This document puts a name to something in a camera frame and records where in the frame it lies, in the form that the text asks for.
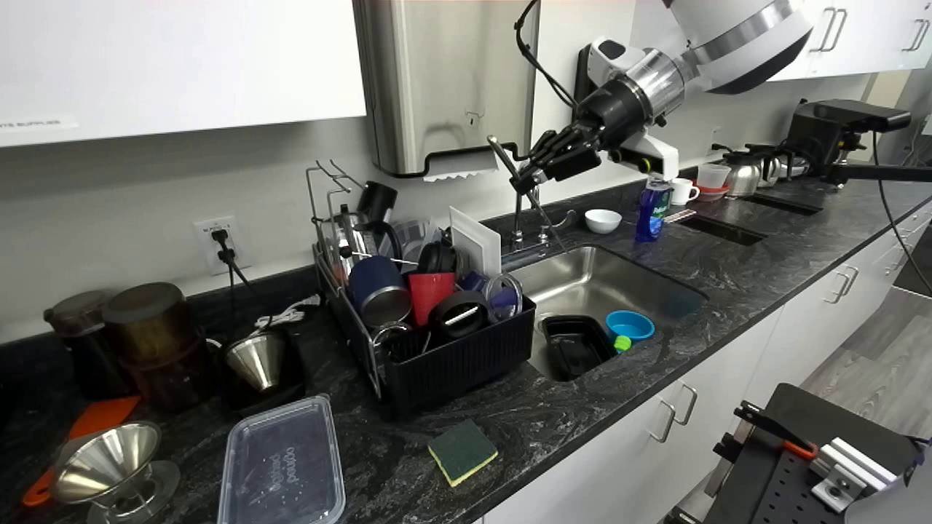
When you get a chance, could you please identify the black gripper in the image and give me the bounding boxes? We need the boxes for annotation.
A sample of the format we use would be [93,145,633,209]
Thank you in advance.
[507,84,654,199]

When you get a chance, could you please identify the silver table knife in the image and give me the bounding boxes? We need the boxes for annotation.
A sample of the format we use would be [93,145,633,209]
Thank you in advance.
[483,131,533,192]

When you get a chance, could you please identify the stainless steel sink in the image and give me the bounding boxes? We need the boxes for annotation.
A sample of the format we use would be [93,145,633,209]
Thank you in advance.
[507,241,711,384]

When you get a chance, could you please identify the black dish rack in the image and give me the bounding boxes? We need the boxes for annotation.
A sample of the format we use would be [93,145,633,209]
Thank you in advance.
[307,158,540,423]

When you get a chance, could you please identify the tall chrome faucet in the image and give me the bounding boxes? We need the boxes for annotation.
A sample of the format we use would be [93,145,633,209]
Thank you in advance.
[511,180,581,254]

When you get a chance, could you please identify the small white bowl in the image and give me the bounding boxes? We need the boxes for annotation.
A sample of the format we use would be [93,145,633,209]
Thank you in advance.
[581,205,626,238]

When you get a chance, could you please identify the blue soap bottle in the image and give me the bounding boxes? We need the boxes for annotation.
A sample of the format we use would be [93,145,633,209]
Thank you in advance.
[633,177,677,247]

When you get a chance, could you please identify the white square plate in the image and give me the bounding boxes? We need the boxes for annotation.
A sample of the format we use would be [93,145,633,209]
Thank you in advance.
[446,205,507,282]

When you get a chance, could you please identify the white mug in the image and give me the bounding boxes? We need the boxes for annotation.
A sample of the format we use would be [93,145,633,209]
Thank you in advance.
[668,174,702,209]

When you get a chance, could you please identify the stainless paper towel dispenser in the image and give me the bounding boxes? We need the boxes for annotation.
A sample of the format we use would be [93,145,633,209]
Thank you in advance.
[352,0,546,180]

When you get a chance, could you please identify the blue round cup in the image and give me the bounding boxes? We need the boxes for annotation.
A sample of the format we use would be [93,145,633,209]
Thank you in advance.
[482,273,527,327]

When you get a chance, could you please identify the blue plastic bowl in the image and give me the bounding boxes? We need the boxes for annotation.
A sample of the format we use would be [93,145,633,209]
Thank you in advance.
[604,307,661,346]

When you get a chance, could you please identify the red plastic cup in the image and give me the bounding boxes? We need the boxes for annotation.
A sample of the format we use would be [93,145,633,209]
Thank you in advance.
[406,272,462,329]

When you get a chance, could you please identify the grey black round lid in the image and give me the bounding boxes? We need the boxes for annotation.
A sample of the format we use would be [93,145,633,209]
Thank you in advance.
[427,289,494,343]

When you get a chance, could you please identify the black bottle with white label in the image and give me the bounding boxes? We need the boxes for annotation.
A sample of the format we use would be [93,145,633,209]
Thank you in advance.
[357,177,399,234]

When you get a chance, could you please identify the silver kettle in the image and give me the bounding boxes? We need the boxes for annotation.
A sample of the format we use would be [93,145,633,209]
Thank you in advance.
[727,154,772,199]

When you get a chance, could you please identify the black plastic food container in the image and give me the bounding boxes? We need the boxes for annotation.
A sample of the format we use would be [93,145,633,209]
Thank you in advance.
[540,315,619,384]

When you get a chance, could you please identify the dark blue metal mug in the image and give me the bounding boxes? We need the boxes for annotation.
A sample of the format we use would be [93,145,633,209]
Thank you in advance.
[348,254,414,336]

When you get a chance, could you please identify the black coffee machine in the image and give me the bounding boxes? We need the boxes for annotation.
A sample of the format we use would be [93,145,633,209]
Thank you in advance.
[785,96,919,184]

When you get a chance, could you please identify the green yellow sponge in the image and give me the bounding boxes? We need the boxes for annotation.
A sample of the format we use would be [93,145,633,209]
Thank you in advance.
[427,416,505,492]

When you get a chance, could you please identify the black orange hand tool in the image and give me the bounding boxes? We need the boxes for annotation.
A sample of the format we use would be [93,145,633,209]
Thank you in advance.
[731,397,823,467]

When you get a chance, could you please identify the small metal cone dripper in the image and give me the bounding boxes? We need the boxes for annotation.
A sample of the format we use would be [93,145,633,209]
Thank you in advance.
[223,327,291,397]

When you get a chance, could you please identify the black perforated stand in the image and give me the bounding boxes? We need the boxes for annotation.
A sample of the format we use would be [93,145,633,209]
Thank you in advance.
[700,382,928,524]

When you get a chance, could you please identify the wide white upper cabinet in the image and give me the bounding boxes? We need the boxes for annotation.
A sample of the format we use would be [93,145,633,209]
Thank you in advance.
[0,0,371,152]

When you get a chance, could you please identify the clear plastic container lid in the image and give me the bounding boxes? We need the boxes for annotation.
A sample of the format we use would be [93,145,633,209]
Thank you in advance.
[213,391,351,524]

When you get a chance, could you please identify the dark round canister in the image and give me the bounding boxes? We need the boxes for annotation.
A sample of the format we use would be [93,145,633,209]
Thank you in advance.
[41,285,140,403]

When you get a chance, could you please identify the orange flat mat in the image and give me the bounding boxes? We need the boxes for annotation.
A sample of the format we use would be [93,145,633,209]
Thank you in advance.
[19,394,147,512]

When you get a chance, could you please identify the large metal cone funnel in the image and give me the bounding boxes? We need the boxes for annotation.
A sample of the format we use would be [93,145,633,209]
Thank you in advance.
[49,416,183,524]

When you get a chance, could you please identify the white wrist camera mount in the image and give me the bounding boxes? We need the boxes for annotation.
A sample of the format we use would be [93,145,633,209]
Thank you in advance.
[619,128,684,184]

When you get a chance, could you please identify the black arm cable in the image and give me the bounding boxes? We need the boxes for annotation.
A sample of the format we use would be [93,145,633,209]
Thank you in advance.
[511,0,588,112]

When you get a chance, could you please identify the silver lower cabinet handle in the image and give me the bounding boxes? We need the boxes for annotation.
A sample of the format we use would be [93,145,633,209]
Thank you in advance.
[673,382,702,428]
[644,397,681,446]
[830,267,866,310]

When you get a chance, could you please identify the silver cabinet handle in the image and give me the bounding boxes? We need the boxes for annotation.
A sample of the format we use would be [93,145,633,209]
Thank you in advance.
[830,267,866,310]
[810,5,850,56]
[644,397,681,446]
[673,382,702,428]
[900,16,932,56]

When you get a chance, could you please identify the silver upper cabinet handle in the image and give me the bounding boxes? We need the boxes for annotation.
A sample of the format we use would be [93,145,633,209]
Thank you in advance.
[900,16,932,56]
[810,5,850,56]

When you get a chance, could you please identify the black camera boom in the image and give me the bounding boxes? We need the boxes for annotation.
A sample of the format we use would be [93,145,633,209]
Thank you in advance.
[823,160,932,190]

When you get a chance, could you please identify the black plug with cord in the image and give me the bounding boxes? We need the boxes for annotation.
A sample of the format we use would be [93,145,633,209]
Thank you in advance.
[210,225,264,298]

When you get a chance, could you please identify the white wall outlet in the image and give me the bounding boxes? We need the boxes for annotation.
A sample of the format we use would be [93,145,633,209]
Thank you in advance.
[192,214,243,276]

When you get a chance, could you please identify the silver aluminium bracket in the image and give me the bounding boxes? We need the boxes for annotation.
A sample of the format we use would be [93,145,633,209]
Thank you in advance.
[807,433,903,516]

